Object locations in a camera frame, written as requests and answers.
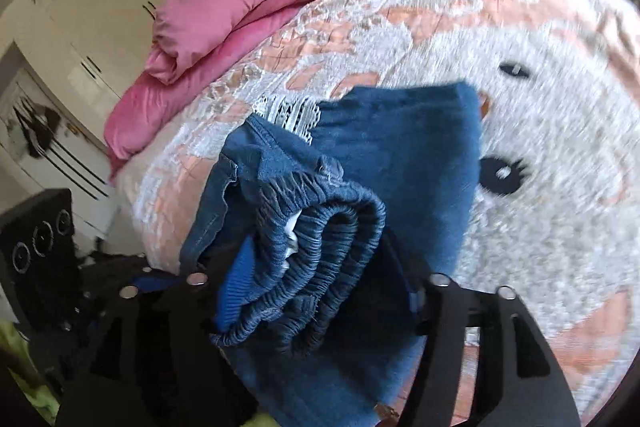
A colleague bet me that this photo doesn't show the peach and white printed blanket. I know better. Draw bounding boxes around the peach and white printed blanket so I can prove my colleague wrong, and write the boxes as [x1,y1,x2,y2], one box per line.
[112,0,640,427]

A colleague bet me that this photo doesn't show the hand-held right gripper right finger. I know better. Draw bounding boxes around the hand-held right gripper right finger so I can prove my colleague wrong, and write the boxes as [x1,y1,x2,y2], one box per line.
[395,273,583,427]

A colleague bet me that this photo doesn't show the yellow-green garment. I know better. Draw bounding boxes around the yellow-green garment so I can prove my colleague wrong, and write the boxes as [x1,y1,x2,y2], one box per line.
[0,319,58,426]

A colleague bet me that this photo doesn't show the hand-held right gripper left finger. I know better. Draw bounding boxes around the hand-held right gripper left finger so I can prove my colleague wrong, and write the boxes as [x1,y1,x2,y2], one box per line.
[54,237,258,427]

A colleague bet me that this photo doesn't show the pink quilt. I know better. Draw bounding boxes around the pink quilt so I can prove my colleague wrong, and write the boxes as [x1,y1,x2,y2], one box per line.
[104,0,401,180]

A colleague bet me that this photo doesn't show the blue pants with lace hem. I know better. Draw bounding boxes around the blue pants with lace hem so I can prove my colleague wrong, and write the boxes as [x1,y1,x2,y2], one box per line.
[179,81,485,427]

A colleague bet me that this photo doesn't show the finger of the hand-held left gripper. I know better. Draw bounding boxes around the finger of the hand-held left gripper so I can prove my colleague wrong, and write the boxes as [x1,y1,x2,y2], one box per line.
[77,256,180,308]

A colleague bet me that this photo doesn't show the white door with black print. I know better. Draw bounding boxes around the white door with black print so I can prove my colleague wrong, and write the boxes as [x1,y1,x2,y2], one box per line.
[0,42,120,234]

